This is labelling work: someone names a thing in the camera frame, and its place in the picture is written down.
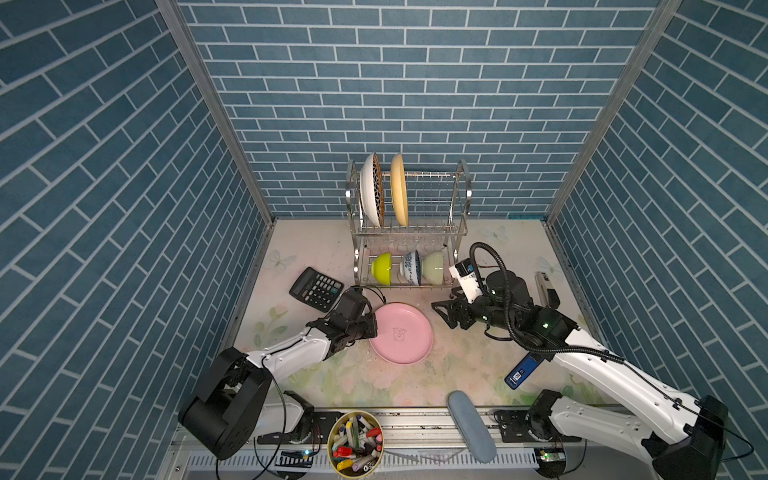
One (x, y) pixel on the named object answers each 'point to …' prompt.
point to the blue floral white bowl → (411, 267)
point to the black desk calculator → (317, 289)
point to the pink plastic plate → (404, 334)
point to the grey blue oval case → (471, 427)
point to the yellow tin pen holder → (356, 444)
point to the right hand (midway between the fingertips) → (440, 294)
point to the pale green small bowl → (433, 268)
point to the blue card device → (522, 370)
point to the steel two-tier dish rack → (405, 226)
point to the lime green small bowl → (381, 267)
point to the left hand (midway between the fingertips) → (378, 323)
